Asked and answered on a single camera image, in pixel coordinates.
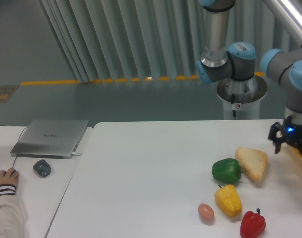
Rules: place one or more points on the yellow plastic basket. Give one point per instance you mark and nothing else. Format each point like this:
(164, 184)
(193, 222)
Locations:
(296, 155)

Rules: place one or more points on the silver closed laptop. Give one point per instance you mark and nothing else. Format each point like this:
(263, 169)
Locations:
(50, 139)

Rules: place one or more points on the forearm in cream sleeve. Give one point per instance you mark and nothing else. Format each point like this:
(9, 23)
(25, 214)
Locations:
(11, 218)

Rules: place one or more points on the red bell pepper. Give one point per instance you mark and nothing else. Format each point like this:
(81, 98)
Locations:
(252, 224)

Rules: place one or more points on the yellow bell pepper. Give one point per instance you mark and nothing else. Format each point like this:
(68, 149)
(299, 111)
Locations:
(228, 200)

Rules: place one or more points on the pink egg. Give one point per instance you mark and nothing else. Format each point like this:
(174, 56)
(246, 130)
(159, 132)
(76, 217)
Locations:
(206, 212)

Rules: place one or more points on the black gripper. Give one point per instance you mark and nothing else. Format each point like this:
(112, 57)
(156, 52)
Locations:
(290, 133)

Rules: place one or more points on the green bell pepper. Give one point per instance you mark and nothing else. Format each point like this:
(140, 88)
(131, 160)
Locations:
(227, 171)

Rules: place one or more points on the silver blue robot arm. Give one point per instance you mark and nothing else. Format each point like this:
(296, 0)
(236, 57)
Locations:
(233, 67)

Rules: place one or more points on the person's hand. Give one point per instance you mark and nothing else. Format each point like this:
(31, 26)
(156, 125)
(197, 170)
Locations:
(9, 177)

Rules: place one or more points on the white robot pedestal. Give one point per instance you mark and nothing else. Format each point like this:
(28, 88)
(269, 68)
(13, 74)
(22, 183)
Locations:
(241, 99)

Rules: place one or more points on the triangular toasted bread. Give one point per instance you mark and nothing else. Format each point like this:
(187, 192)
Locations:
(252, 161)

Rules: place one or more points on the dark grey small device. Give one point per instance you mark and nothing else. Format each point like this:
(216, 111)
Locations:
(42, 168)

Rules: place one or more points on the grey pleated curtain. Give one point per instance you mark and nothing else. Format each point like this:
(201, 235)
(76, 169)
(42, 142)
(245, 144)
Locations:
(127, 39)

